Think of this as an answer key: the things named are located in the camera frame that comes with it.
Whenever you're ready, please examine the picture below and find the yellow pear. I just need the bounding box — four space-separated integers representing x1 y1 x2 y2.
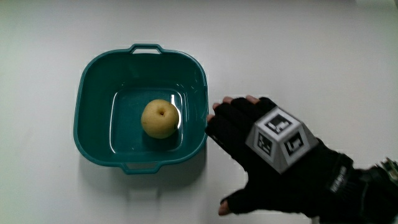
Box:
141 98 180 139

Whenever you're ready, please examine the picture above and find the teal plastic basin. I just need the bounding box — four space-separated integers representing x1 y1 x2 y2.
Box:
73 43 209 175

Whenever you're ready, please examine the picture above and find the person's right hand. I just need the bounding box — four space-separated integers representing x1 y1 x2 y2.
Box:
205 95 359 219

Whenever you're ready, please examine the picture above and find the person's right forearm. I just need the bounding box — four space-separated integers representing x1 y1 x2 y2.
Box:
319 157 398 224

